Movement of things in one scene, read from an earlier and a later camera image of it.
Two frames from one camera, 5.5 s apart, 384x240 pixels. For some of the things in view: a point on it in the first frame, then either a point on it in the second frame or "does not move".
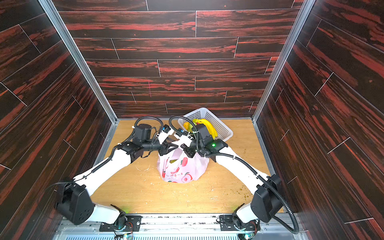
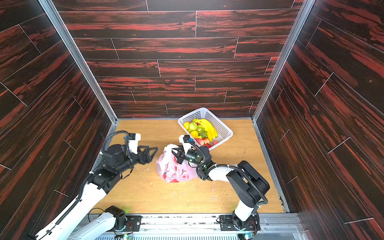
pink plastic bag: x=174 y=166 does not move
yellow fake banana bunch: x=213 y=131 does not move
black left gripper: x=163 y=147 -> x=142 y=154
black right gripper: x=190 y=149 -> x=181 y=155
